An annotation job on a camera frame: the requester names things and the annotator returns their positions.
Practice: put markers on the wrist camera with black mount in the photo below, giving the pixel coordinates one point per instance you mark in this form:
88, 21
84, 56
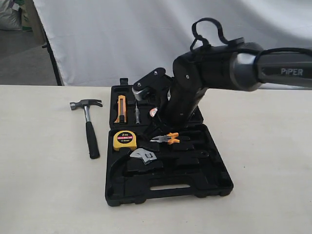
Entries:
154, 83

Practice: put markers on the adjustable wrench black handle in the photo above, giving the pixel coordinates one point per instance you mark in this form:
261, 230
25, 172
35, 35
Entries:
148, 156

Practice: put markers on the black plastic tool case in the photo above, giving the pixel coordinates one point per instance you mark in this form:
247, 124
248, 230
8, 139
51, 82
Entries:
129, 180

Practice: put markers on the pliers with orange handles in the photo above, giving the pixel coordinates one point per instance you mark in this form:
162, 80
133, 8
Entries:
169, 138

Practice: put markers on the green white bag background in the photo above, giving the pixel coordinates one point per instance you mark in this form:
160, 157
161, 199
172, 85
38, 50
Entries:
25, 22

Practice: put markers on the white backdrop cloth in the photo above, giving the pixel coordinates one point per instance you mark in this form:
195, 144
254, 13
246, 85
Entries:
97, 42

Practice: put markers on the steel claw hammer black grip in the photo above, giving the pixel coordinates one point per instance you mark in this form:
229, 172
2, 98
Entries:
90, 133

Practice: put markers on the black backdrop stand pole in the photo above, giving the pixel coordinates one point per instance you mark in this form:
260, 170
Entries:
48, 47

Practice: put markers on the black electrical tape roll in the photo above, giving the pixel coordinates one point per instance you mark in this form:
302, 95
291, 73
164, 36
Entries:
153, 112

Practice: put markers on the yellow tape measure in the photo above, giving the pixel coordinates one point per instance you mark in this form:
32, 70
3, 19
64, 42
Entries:
125, 139

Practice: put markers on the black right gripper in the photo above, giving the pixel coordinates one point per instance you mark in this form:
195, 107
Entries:
177, 111

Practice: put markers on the grey sack in background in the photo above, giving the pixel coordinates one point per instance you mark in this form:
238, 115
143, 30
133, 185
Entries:
9, 15

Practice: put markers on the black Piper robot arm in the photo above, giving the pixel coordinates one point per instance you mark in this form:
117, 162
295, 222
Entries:
239, 67

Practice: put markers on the clear voltage tester screwdriver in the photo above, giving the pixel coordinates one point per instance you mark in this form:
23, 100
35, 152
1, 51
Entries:
137, 113

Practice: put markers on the orange utility knife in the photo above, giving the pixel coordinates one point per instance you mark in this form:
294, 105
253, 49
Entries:
121, 110

